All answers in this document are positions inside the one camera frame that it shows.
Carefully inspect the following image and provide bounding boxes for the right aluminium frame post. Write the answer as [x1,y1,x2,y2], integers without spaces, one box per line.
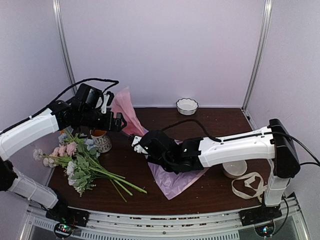
[241,0,273,112]

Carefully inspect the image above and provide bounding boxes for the left aluminium frame post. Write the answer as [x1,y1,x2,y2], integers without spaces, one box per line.
[52,0,77,88]

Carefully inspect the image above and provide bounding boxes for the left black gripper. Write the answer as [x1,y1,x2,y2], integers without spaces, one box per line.
[78,108,127,132]

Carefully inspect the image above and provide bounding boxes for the patterned mug yellow inside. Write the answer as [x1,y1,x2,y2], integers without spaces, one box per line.
[90,129,112,154]

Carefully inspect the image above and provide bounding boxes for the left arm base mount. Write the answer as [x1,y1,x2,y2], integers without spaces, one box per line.
[45,208,90,239]

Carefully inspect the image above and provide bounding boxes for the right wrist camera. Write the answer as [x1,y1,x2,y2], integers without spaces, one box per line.
[129,134,147,154]

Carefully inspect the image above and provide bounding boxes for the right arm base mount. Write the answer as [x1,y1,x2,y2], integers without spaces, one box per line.
[239,206,283,238]

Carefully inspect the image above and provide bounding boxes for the purple pink wrapping paper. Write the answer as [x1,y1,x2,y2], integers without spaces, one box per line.
[110,86,210,201]

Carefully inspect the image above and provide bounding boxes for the plain white bowl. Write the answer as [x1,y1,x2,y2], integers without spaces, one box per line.
[222,160,248,179]

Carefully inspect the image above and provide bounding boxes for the white flower bunch green leaves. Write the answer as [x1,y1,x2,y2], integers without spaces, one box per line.
[65,136,147,201]

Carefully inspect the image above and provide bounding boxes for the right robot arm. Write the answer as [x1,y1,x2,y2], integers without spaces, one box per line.
[131,119,301,221]

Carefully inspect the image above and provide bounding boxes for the aluminium frame post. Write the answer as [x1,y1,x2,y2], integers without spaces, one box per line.
[241,0,273,112]
[52,0,77,88]

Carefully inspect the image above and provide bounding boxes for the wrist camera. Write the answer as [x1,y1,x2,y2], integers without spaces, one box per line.
[100,91,115,114]
[129,134,147,154]

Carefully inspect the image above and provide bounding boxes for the front aluminium rail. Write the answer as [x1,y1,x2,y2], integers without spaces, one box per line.
[24,197,306,240]

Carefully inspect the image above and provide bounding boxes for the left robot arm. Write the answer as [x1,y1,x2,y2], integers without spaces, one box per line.
[0,83,127,222]

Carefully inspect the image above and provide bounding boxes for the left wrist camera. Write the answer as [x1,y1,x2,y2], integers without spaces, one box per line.
[100,91,115,114]

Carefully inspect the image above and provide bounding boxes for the scalloped white bowl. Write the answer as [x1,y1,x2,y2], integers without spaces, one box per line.
[176,98,199,116]

